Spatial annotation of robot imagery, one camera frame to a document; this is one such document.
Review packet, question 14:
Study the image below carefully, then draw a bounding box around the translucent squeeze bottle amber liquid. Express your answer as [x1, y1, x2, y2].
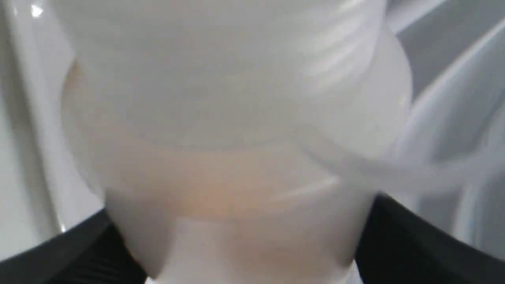
[51, 0, 505, 284]

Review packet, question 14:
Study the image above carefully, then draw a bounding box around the grey fabric backdrop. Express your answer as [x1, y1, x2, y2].
[389, 0, 505, 259]

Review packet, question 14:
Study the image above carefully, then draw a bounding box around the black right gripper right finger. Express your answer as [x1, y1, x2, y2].
[355, 195, 505, 284]

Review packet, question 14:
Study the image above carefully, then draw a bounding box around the white plastic tray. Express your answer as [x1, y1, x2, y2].
[1, 0, 103, 254]

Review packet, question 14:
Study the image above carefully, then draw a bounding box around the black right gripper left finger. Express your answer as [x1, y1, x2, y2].
[0, 210, 148, 284]

